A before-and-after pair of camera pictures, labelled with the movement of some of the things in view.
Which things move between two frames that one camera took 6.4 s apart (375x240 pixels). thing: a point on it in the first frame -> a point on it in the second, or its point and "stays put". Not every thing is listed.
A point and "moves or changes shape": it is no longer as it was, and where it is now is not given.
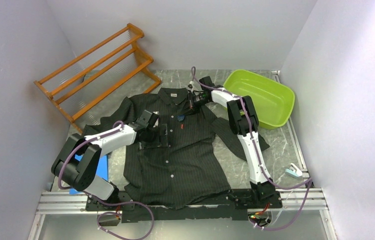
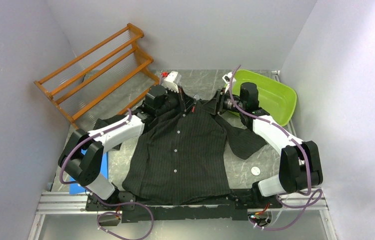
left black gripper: [163, 138] -> [181, 95]
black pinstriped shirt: [192, 168] moves or changes shape
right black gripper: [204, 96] -> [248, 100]
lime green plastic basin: [273, 101] stays put
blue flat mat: [102, 171] stays put
